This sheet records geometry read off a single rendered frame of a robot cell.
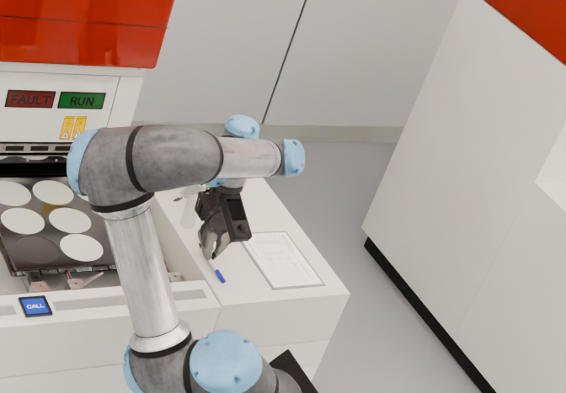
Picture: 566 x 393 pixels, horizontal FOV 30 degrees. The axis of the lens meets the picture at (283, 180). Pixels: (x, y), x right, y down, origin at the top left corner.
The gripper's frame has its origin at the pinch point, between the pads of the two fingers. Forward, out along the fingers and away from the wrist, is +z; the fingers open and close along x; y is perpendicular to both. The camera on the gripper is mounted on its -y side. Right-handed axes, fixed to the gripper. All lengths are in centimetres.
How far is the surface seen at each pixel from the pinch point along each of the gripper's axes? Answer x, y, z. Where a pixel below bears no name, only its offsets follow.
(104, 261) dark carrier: 21.2, 10.8, 7.1
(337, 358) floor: -102, 55, 103
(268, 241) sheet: -19.0, 6.5, 2.4
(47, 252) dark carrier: 33.3, 15.0, 6.5
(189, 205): 1.1, 13.3, -5.1
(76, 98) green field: 19, 48, -14
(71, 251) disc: 27.7, 15.1, 6.7
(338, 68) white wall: -174, 198, 63
